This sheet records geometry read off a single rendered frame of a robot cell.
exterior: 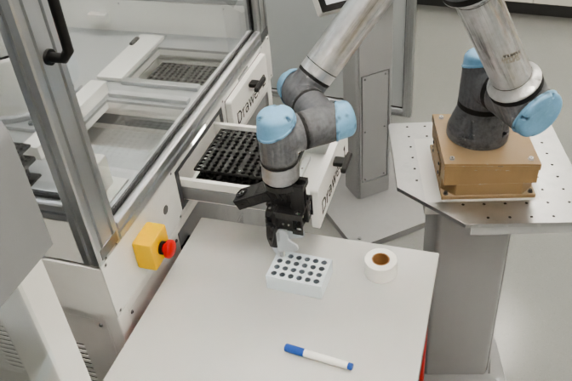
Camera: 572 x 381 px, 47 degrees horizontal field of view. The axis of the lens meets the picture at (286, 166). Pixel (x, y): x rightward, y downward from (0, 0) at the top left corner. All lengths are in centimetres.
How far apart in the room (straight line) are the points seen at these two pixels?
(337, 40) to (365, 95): 119
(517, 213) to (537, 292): 92
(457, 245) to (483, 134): 34
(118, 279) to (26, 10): 58
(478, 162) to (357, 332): 52
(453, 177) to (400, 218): 110
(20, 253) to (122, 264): 71
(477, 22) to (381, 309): 60
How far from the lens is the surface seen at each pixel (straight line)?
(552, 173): 179
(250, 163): 160
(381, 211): 272
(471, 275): 190
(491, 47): 135
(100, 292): 137
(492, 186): 166
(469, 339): 211
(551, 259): 267
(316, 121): 124
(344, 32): 133
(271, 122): 120
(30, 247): 69
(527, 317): 245
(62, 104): 113
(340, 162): 152
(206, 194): 154
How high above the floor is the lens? 181
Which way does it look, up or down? 36 degrees down
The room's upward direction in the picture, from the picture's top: 5 degrees counter-clockwise
